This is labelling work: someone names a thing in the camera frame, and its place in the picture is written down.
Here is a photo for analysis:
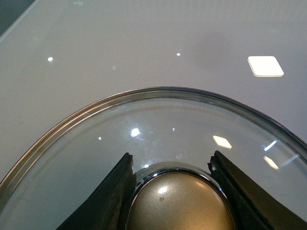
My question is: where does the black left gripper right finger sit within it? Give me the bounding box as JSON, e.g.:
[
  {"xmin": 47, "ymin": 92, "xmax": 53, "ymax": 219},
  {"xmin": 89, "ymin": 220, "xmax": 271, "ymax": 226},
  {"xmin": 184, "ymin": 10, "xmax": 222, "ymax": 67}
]
[{"xmin": 208, "ymin": 151, "xmax": 307, "ymax": 230}]

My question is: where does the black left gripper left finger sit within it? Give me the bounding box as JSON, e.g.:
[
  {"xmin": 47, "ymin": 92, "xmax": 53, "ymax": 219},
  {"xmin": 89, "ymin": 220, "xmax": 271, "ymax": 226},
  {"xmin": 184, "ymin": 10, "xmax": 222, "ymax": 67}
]
[{"xmin": 57, "ymin": 153, "xmax": 133, "ymax": 230}]

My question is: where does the glass pot lid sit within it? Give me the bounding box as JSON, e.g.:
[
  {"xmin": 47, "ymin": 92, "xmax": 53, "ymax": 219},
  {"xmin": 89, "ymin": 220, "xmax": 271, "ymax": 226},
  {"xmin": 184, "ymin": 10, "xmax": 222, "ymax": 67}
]
[{"xmin": 0, "ymin": 87, "xmax": 307, "ymax": 230}]

